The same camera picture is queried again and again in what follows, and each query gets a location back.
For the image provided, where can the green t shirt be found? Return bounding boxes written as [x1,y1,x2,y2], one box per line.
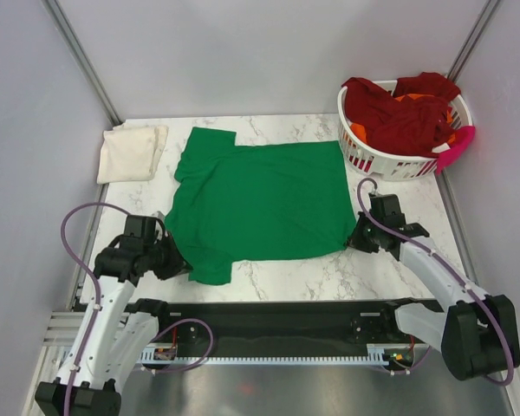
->
[165,127,356,285]

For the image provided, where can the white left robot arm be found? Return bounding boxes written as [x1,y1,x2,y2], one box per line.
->
[35,232,187,415]

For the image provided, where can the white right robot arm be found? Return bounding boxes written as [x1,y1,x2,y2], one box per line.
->
[348,212,520,387]

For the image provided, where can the white plastic laundry basket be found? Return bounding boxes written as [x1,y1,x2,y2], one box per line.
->
[337,79,473,181]

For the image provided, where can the cream folded t shirt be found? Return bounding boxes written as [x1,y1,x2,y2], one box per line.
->
[96,125,169,185]

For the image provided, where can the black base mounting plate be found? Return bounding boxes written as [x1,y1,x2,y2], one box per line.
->
[120,298,447,359]

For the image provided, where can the dark red t shirt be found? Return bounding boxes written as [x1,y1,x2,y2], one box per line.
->
[343,72,461,158]

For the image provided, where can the pink t shirt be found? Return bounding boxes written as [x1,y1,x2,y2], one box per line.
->
[436,126,476,175]

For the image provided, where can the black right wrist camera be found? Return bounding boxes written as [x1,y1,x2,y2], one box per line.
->
[370,194,406,227]

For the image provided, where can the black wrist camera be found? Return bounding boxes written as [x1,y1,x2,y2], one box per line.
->
[370,194,406,227]
[123,215,166,241]

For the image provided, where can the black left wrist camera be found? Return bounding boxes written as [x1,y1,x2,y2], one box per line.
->
[123,215,166,241]

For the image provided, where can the aluminium frame rail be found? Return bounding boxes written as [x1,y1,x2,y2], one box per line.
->
[47,309,517,348]

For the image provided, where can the white slotted cable duct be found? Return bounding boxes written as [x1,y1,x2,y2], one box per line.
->
[137,344,417,368]

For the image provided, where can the right aluminium corner post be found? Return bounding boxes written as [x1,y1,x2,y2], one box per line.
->
[447,0,503,82]

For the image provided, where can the aluminium corner post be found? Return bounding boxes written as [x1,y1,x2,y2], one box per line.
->
[42,0,123,126]
[447,0,503,82]

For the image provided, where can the left aluminium corner post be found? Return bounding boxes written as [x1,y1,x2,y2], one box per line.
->
[42,0,123,126]

